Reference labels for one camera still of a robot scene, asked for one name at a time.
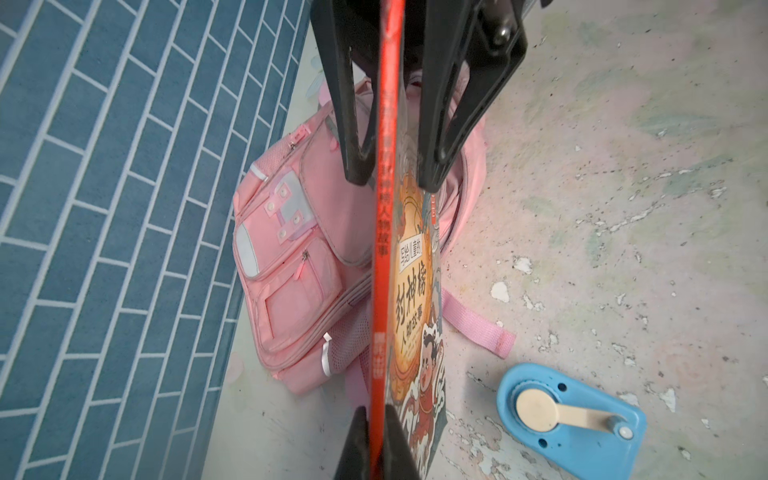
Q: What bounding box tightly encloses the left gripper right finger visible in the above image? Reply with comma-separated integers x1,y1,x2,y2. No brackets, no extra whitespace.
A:
381,404,421,480

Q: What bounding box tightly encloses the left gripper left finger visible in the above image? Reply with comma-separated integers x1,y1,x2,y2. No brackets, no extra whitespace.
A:
333,406,371,480

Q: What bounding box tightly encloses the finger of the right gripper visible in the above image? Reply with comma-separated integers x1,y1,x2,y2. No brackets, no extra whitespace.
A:
310,0,379,186
418,0,527,193

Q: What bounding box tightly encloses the pink student backpack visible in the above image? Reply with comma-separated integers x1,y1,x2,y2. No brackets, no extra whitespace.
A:
231,71,518,409

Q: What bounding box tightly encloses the blue pencil sharpener with crank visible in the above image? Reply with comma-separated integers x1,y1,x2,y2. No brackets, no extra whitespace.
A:
496,363,647,479

